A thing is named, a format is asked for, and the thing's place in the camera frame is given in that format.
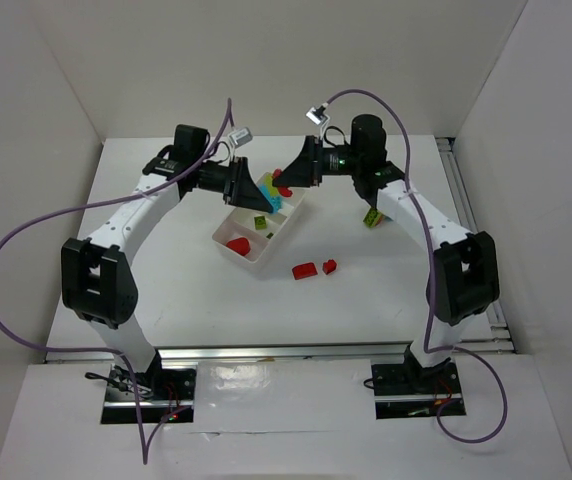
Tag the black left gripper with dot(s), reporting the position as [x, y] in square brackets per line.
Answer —
[236, 181]

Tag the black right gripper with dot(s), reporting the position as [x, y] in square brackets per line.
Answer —
[316, 161]

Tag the cyan lego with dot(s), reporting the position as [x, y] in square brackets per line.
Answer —
[270, 192]

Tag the red white round lego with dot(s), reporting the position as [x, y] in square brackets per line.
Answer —
[240, 246]

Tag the green red lego stack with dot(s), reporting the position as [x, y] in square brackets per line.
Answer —
[373, 218]

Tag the small red lego brick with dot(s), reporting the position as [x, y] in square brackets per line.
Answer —
[329, 267]

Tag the red curved lego brick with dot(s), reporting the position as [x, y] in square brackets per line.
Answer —
[304, 270]

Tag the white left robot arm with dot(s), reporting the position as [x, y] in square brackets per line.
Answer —
[97, 282]

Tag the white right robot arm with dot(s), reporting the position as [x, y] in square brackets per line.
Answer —
[463, 274]

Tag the white divided sorting tray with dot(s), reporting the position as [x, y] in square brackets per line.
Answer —
[250, 238]

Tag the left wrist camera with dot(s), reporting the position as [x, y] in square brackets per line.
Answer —
[240, 137]

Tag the aluminium right side rail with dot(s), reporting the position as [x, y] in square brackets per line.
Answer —
[498, 326]

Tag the aluminium rail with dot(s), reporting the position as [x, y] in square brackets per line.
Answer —
[498, 326]
[499, 346]

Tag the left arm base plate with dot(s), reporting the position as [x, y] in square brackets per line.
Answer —
[173, 394]

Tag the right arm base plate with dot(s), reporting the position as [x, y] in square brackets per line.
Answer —
[397, 397]

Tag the aluminium front rail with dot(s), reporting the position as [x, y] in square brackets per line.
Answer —
[499, 346]

